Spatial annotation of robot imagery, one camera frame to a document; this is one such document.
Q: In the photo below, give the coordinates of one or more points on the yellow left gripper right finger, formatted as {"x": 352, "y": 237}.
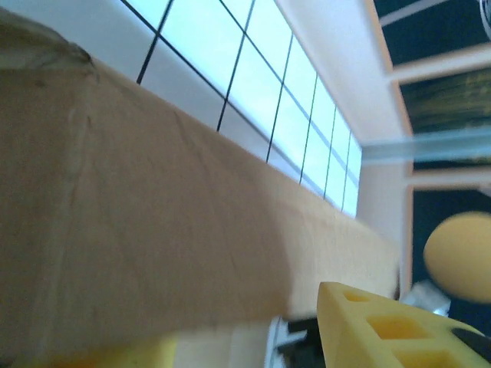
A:
{"x": 353, "y": 345}

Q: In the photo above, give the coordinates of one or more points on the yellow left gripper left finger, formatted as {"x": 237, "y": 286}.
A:
{"x": 134, "y": 356}

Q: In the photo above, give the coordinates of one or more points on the brown cardboard box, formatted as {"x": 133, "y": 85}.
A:
{"x": 153, "y": 211}

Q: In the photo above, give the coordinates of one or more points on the aluminium frame post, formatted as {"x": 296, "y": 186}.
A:
{"x": 441, "y": 147}

